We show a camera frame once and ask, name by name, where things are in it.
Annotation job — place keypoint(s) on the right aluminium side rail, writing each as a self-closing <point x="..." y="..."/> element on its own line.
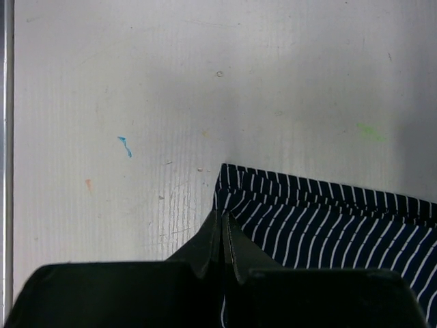
<point x="7" y="129"/>

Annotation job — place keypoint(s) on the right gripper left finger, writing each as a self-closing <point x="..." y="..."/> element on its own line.
<point x="183" y="291"/>

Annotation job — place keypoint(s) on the navy striped underwear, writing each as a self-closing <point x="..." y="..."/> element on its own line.
<point x="311" y="224"/>

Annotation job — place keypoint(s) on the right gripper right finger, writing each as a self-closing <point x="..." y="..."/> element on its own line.
<point x="261" y="293"/>

